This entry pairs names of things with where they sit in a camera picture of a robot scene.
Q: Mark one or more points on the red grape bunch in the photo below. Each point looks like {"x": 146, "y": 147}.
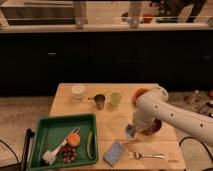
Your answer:
{"x": 68, "y": 153}

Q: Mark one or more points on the blue sponge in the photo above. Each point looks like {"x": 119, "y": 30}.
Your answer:
{"x": 113, "y": 154}

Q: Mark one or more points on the white dish brush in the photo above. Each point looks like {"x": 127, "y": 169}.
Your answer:
{"x": 49, "y": 157}

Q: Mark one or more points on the metal mug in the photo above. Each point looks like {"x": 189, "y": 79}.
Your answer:
{"x": 97, "y": 101}

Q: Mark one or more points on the green cucumber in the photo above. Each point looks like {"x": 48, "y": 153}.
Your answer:
{"x": 89, "y": 145}

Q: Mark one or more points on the green plastic cup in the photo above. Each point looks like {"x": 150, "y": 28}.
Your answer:
{"x": 115, "y": 99}

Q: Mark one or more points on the white stacked bowl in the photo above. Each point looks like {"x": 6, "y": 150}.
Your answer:
{"x": 78, "y": 91}

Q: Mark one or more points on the orange fruit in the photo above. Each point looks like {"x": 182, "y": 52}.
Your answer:
{"x": 74, "y": 140}

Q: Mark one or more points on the grey blue towel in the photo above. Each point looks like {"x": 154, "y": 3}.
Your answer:
{"x": 130, "y": 131}

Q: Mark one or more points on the black chair frame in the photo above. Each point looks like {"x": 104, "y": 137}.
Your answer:
{"x": 22, "y": 163}

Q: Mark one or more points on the orange bowl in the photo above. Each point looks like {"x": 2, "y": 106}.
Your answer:
{"x": 138, "y": 93}

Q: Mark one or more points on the dark cabinet counter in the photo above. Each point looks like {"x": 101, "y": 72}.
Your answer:
{"x": 34, "y": 60}

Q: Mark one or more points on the silver fork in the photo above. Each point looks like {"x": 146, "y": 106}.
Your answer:
{"x": 137, "y": 155}

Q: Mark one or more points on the green plastic tray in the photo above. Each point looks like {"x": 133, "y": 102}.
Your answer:
{"x": 51, "y": 131}

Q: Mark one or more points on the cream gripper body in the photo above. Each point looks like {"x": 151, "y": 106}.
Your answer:
{"x": 137, "y": 128}

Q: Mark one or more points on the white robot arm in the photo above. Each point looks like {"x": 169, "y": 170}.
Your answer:
{"x": 153, "y": 104}

